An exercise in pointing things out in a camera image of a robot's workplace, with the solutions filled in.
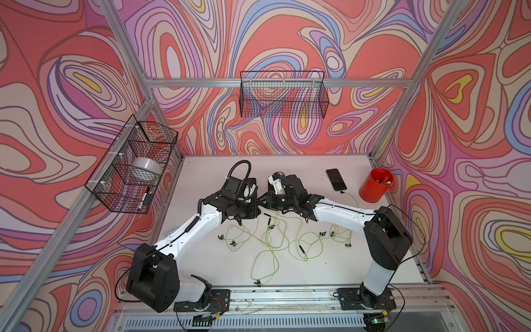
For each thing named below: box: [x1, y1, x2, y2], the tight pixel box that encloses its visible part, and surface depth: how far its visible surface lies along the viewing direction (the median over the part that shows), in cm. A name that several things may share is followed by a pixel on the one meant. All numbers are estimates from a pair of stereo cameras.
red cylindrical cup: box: [358, 167, 395, 205], surface depth 98 cm
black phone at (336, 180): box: [325, 168, 348, 191], surface depth 110 cm
